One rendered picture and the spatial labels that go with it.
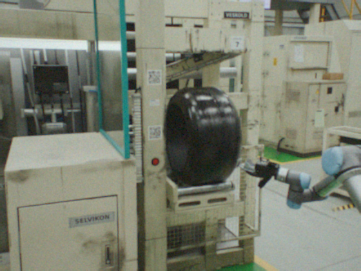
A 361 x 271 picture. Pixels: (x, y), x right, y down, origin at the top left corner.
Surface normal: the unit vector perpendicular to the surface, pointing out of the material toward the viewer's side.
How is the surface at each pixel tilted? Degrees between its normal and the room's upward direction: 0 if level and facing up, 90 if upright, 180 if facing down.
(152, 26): 90
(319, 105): 90
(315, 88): 90
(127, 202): 90
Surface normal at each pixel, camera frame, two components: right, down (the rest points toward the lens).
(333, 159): -0.97, -0.01
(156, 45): 0.35, 0.18
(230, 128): 0.33, -0.11
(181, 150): 0.29, -0.36
